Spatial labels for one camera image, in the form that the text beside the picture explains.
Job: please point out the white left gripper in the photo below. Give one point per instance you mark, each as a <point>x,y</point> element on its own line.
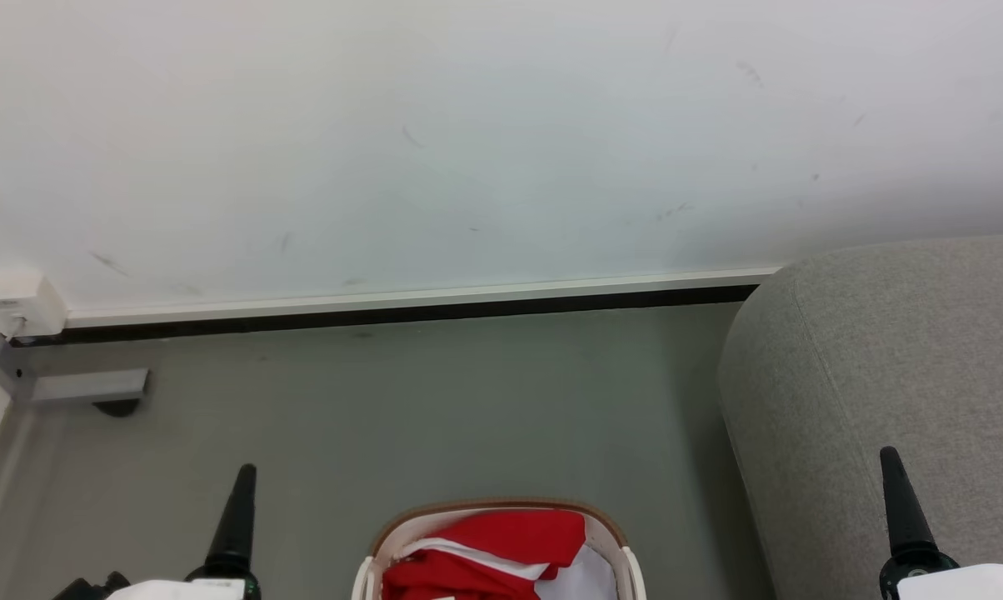
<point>181,591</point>

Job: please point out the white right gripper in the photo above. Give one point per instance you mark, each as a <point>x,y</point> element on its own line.
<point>972,584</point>

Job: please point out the black caster wheel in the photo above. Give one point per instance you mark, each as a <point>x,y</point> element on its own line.
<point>118,407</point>

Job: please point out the grey metal frame foot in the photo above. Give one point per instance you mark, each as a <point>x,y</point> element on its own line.
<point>89,387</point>

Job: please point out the white laundry basket brown rim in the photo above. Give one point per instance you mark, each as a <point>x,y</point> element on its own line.
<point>626,567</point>

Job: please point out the white and black baseboard strip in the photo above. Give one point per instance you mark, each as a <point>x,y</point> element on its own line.
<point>418,304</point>

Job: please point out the pale white cloth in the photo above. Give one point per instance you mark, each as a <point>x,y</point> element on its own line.
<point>589,583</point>

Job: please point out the grey fabric sofa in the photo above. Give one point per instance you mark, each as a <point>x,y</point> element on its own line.
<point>868,383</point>

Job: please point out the red and white garment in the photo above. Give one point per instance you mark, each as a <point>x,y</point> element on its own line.
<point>501,554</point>

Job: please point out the white wall socket box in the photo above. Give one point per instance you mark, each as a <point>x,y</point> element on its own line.
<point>20,302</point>

